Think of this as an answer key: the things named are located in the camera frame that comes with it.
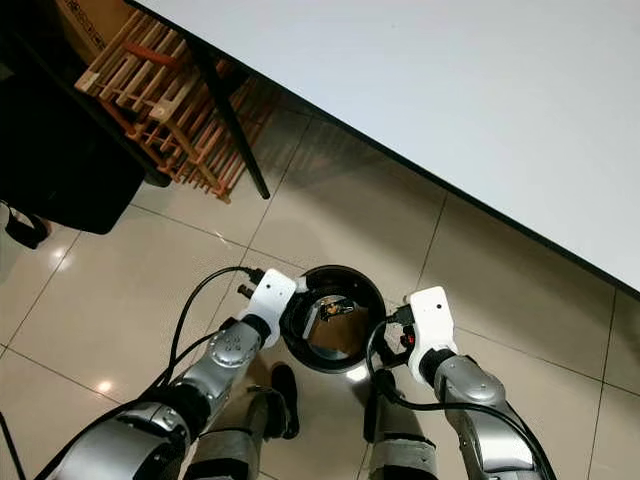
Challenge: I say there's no round black rubbish bin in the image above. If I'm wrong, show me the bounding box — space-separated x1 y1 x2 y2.
280 264 388 375

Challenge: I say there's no robot right leg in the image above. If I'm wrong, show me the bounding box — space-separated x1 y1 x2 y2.
365 368 441 480

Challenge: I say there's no robot leg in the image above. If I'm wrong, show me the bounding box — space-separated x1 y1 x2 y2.
365 368 441 480
185 362 301 480

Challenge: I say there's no robot left leg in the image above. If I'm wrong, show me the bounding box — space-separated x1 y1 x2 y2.
185 362 301 480

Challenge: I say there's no black metal table leg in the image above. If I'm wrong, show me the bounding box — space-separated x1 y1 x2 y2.
185 38 271 201

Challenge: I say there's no thin black rod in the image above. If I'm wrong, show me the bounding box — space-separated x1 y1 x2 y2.
0 412 21 480

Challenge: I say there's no wooden slatted rack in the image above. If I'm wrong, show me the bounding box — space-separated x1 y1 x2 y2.
75 8 286 206

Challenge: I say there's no large black bag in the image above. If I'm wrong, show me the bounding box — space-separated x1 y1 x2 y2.
0 0 173 236

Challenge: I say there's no brown cardboard box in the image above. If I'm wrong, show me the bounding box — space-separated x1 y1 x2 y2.
55 0 131 66

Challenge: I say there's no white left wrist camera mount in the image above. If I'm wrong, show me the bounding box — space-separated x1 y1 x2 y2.
245 268 298 348

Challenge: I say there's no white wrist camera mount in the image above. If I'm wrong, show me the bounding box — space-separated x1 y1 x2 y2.
405 286 459 386
245 268 298 348

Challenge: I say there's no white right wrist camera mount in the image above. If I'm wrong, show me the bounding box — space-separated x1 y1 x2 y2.
405 286 459 386

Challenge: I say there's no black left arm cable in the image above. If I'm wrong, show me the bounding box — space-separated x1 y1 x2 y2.
175 266 266 386

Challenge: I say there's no black bag strap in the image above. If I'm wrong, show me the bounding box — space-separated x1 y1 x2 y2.
5 205 51 251

